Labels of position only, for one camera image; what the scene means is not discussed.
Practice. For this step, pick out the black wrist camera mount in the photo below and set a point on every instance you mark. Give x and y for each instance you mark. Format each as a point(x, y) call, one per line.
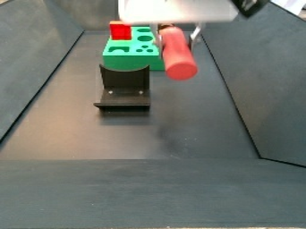
point(249, 7)

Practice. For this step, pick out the red oval rod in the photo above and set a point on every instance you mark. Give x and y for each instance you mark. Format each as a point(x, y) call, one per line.
point(179, 63)

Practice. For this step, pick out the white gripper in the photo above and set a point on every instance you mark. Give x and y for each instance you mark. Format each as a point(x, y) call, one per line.
point(182, 11)

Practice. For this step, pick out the black L-shaped fixture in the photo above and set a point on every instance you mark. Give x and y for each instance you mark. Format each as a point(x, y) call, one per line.
point(126, 88)

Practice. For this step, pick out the red square block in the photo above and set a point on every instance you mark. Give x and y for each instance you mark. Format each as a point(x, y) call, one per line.
point(119, 30)

